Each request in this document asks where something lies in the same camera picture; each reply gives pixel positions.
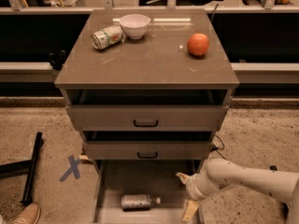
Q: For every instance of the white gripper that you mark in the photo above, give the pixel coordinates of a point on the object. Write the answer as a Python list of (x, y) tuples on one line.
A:
[(192, 187)]

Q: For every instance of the clear plastic water bottle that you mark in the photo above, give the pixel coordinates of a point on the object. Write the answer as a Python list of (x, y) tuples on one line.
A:
[(138, 201)]

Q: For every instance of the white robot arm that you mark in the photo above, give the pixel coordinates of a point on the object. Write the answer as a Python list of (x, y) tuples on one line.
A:
[(221, 174)]

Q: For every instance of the bottom grey drawer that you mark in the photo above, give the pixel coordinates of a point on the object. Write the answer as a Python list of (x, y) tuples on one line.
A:
[(156, 178)]

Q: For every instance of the grey drawer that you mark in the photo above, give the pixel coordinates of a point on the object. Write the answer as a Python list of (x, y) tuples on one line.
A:
[(140, 110), (147, 145), (156, 178)]

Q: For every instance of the middle grey drawer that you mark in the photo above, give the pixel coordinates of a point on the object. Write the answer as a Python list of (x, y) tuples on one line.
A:
[(147, 145)]

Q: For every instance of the grey drawer cabinet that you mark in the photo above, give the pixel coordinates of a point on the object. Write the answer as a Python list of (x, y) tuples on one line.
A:
[(157, 61)]

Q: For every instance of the top grey drawer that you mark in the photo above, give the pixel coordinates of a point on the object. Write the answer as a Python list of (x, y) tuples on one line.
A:
[(140, 110)]

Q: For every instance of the black stand leg right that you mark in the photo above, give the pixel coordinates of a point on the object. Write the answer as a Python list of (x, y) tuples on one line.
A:
[(273, 168)]

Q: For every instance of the black stand leg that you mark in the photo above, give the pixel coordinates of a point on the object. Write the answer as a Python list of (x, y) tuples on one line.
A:
[(27, 167), (273, 168)]

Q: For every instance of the blue tape cross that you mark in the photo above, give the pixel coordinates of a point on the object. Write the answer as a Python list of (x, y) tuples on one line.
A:
[(72, 170)]

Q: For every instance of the orange fruit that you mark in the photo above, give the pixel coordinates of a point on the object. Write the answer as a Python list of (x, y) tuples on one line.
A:
[(198, 44)]

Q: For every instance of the tan shoe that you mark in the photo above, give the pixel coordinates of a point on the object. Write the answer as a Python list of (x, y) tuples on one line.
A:
[(30, 215)]

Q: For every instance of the black stand leg left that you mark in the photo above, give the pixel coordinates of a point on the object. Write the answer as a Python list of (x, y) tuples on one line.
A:
[(27, 167)]

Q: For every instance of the green white soda can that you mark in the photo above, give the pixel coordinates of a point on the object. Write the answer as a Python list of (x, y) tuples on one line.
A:
[(107, 37)]

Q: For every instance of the white ceramic bowl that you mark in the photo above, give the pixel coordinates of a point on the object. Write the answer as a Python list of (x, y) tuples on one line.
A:
[(135, 25)]

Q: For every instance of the black clamp knob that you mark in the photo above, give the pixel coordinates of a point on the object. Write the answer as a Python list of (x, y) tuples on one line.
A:
[(57, 60)]

